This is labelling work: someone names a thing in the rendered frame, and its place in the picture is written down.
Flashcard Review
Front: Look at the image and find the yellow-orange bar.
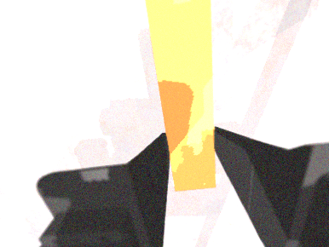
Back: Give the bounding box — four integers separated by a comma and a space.
145, 0, 216, 191

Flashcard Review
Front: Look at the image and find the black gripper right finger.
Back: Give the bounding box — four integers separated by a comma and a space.
213, 126, 329, 247

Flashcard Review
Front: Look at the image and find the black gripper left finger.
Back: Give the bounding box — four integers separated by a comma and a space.
36, 132, 170, 247

